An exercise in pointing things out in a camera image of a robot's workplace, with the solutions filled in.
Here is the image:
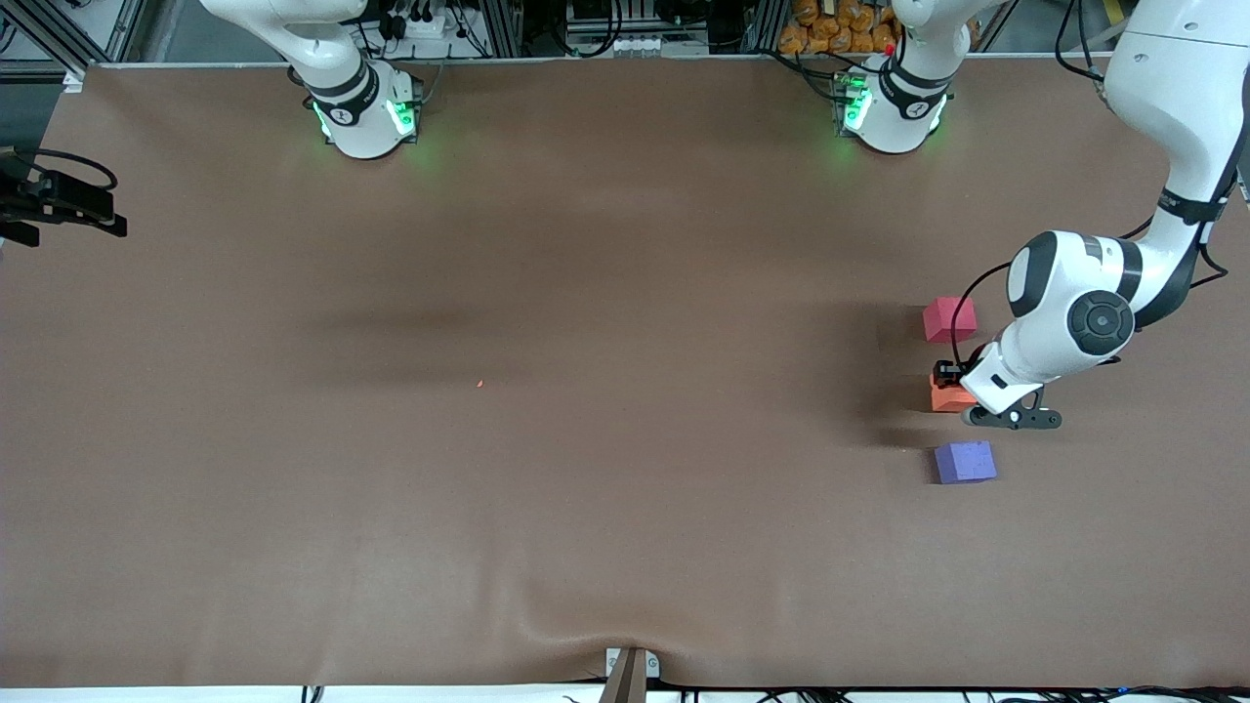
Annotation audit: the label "aluminium frame upright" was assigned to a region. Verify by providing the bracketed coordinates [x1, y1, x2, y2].
[485, 0, 525, 58]
[747, 0, 787, 55]

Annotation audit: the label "metal clamp bracket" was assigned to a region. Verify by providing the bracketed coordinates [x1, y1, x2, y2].
[601, 646, 661, 703]

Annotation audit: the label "red foam block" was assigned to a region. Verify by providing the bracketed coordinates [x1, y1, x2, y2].
[922, 297, 978, 344]

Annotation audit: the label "brown table mat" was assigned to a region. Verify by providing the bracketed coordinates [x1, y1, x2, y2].
[0, 54, 1250, 689]

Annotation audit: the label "orange foam block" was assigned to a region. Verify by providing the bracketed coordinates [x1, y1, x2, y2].
[928, 375, 979, 414]

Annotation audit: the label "bag of orange snacks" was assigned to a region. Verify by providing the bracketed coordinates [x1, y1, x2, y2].
[778, 0, 897, 56]

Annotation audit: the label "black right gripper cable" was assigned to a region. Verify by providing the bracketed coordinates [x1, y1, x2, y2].
[21, 148, 119, 191]

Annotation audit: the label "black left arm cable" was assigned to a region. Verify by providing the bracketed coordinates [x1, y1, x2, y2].
[949, 0, 1231, 367]

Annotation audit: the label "white power strip with plugs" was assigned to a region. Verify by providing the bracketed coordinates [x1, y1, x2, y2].
[389, 8, 460, 42]

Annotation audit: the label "purple foam block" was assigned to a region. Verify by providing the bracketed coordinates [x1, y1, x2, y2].
[933, 440, 998, 485]

